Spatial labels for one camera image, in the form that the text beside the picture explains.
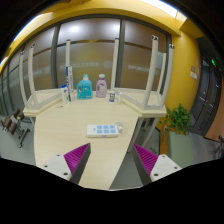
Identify dark double door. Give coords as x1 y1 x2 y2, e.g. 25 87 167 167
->
189 36 224 138

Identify white power strip blue sockets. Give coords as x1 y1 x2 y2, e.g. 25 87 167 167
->
86 123 120 139

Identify row of brown chairs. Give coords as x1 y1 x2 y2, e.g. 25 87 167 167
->
0 107 32 148

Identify small blue white jar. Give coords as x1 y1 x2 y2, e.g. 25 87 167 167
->
108 90 116 103

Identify upturned white-legged table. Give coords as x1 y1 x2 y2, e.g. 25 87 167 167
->
18 39 73 118
109 34 176 118

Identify blue detergent bottle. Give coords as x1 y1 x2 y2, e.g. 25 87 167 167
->
76 73 94 100

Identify green potted plant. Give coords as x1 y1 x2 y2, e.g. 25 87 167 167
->
159 103 193 160

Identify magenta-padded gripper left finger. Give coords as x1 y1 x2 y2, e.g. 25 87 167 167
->
42 142 92 185

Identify white charger cable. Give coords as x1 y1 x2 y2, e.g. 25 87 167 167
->
114 121 128 136

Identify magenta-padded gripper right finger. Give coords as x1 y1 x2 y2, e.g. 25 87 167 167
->
131 143 183 186

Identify purple detergent bottle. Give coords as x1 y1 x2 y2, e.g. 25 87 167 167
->
95 73 108 99

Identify white bottle blue cap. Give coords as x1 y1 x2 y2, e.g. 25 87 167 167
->
60 84 70 105

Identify tall toothpaste box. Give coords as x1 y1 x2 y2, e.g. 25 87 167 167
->
65 65 76 103

